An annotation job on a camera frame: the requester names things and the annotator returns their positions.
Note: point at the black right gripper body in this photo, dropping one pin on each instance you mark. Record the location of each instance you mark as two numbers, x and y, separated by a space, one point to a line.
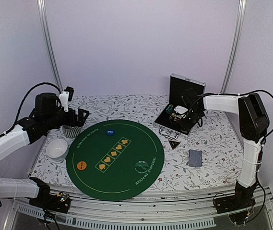
194 117

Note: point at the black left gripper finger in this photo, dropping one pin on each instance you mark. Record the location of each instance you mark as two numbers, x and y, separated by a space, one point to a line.
83 113
81 121

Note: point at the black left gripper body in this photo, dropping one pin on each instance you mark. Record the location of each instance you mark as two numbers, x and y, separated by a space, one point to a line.
71 121

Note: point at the blue small blind button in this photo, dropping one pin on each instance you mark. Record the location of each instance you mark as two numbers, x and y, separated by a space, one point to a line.
110 132

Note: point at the orange big blind button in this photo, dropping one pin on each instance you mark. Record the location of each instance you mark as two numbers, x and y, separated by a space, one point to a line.
82 165

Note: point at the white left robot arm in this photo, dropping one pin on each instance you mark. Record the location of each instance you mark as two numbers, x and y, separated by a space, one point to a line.
51 111

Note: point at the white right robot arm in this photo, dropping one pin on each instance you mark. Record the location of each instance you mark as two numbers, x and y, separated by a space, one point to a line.
253 124

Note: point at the aluminium poker chip case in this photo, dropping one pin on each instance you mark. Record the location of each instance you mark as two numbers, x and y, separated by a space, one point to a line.
185 92

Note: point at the short green chip row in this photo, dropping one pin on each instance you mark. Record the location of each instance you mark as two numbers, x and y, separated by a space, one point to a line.
169 109

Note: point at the triangular all in button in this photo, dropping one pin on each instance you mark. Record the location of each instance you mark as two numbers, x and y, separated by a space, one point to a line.
174 144

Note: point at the white ceramic bowl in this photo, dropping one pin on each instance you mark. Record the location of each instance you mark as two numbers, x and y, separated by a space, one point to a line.
57 149

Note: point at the green round poker mat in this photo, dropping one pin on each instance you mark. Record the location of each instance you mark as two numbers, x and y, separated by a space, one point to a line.
110 174

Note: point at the clear dealer button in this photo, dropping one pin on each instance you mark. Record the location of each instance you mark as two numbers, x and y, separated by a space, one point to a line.
141 167

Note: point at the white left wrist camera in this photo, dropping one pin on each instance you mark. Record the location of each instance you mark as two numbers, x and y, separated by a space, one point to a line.
65 97

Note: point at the front aluminium rail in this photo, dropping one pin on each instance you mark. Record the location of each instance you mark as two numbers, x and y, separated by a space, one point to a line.
174 210

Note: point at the left aluminium frame post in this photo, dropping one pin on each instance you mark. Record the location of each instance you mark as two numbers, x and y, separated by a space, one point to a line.
46 34

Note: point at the aluminium frame post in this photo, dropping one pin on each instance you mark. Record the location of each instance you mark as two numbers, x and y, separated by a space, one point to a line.
235 44
46 34

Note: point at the right aluminium frame post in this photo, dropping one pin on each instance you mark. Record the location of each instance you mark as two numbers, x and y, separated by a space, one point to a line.
235 44

